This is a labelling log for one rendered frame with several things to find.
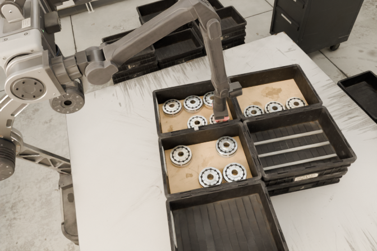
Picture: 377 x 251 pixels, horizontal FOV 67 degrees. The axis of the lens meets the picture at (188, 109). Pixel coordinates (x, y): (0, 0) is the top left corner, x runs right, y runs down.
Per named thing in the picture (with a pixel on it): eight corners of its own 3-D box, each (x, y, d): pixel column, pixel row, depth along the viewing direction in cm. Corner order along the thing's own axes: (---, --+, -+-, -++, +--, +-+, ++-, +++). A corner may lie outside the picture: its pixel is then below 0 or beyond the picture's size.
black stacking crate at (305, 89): (240, 134, 143) (242, 120, 134) (225, 92, 162) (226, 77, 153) (317, 119, 144) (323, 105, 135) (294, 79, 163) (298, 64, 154)
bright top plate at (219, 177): (201, 190, 121) (201, 190, 121) (197, 170, 128) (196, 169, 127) (224, 186, 122) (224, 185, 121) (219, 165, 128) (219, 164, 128)
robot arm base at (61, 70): (60, 78, 94) (42, 49, 85) (84, 71, 95) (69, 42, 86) (61, 96, 89) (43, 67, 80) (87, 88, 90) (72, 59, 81)
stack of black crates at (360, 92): (396, 125, 214) (412, 106, 196) (362, 138, 210) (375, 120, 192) (359, 89, 239) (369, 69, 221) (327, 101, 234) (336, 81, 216)
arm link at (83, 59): (69, 54, 88) (72, 66, 85) (102, 45, 89) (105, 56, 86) (80, 74, 95) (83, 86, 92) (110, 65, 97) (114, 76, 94)
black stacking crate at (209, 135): (169, 208, 122) (165, 198, 114) (161, 150, 141) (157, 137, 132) (259, 190, 124) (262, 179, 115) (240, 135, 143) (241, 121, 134)
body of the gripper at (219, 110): (225, 101, 140) (225, 90, 134) (228, 117, 133) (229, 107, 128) (211, 102, 140) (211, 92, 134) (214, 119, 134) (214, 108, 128)
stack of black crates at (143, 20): (152, 62, 284) (143, 23, 249) (145, 45, 303) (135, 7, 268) (190, 51, 290) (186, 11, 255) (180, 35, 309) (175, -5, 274)
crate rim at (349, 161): (262, 181, 116) (263, 179, 114) (241, 123, 135) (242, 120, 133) (357, 162, 118) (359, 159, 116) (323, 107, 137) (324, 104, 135)
